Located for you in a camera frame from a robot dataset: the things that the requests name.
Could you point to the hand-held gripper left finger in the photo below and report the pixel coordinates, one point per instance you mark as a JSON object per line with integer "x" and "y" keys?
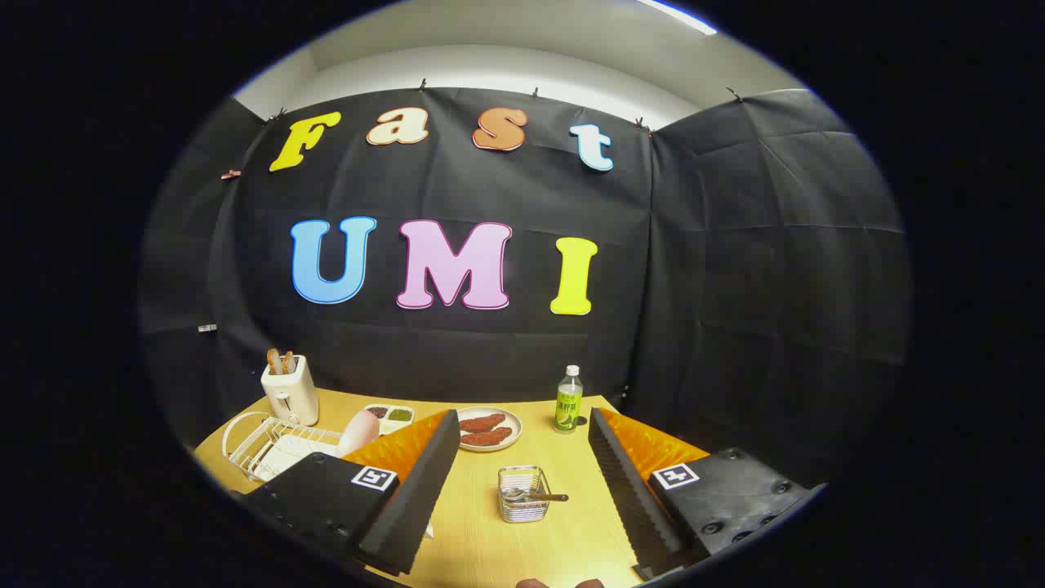
{"x": 416, "y": 498}

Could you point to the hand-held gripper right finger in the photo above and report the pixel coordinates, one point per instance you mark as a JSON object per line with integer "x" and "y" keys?
{"x": 624, "y": 498}

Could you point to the pink plate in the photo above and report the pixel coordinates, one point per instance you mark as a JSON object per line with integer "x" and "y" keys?
{"x": 357, "y": 431}

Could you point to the white round plate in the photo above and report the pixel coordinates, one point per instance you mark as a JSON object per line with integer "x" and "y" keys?
{"x": 513, "y": 429}

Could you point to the white divided grain tray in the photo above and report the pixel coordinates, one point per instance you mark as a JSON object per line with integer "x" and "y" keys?
{"x": 392, "y": 416}

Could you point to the red meat piece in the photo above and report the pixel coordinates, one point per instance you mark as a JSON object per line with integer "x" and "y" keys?
{"x": 486, "y": 437}
{"x": 483, "y": 422}

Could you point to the green label drink bottle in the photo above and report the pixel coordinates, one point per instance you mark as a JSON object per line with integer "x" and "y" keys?
{"x": 568, "y": 404}

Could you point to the white toaster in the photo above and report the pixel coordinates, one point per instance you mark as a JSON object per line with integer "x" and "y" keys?
{"x": 291, "y": 396}

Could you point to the toast bread slice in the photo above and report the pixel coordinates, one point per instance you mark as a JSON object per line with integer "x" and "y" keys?
{"x": 288, "y": 362}
{"x": 273, "y": 362}

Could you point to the black backdrop cloth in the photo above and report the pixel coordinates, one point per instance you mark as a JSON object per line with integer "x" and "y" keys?
{"x": 718, "y": 286}

